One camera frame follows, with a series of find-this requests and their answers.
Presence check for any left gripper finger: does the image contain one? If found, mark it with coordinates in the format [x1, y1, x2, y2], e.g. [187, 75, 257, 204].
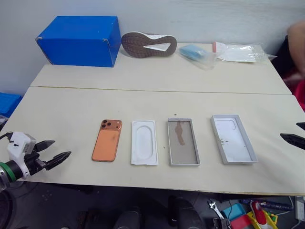
[33, 140, 56, 152]
[44, 150, 72, 171]

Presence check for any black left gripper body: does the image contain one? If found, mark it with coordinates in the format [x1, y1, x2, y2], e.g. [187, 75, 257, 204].
[23, 151, 48, 176]

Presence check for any orange smartphone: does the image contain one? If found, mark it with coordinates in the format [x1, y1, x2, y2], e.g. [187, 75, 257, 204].
[91, 119, 123, 163]

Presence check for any white moulded pulp tray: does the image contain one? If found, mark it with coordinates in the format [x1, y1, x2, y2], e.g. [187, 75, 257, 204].
[131, 120, 160, 166]

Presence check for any white phone box lid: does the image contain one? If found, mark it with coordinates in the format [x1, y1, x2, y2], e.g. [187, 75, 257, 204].
[210, 114, 259, 165]

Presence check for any blue rectangular block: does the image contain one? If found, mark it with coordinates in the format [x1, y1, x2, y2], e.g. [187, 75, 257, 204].
[221, 203, 247, 221]

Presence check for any blue cardboard shoe box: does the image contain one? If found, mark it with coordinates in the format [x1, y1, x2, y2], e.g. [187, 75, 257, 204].
[35, 16, 122, 68]

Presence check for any blue plastic bin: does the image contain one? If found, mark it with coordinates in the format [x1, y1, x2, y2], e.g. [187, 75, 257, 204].
[0, 92, 23, 118]

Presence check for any blue patterned strip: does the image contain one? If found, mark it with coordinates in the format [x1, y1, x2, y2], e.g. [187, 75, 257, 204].
[239, 199, 294, 212]

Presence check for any white power strip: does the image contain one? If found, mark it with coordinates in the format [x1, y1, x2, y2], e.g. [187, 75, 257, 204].
[295, 196, 305, 221]

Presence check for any black chair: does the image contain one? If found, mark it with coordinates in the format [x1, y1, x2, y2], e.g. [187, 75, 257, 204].
[271, 35, 296, 79]

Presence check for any person in red shirt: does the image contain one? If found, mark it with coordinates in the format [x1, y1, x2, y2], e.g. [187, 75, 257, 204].
[281, 20, 305, 112]

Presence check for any red and white toy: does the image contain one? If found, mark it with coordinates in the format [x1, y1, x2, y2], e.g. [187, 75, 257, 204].
[249, 200, 268, 226]

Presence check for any yellow and green toy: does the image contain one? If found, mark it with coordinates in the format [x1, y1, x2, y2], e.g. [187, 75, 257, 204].
[246, 211, 278, 229]

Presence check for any dark rounded shape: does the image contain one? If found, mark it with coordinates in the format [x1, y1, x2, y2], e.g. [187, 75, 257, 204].
[168, 195, 207, 229]
[113, 209, 144, 229]

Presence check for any clear bag with white papers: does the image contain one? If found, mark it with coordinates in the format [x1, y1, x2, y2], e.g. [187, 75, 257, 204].
[213, 42, 277, 64]

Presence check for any red plastic block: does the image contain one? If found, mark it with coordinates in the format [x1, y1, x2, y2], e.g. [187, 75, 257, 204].
[231, 214, 254, 229]

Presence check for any silver adjustable wrench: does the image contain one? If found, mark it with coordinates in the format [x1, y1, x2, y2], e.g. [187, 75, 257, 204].
[207, 199, 226, 220]

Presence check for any blue item in clear bag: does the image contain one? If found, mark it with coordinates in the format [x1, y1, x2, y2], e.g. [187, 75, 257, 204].
[178, 43, 218, 71]

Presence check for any sneaker with brown sole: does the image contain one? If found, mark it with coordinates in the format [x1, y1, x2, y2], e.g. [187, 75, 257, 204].
[121, 31, 177, 59]

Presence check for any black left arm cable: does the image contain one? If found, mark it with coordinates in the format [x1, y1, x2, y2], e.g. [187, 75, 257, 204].
[0, 132, 14, 142]

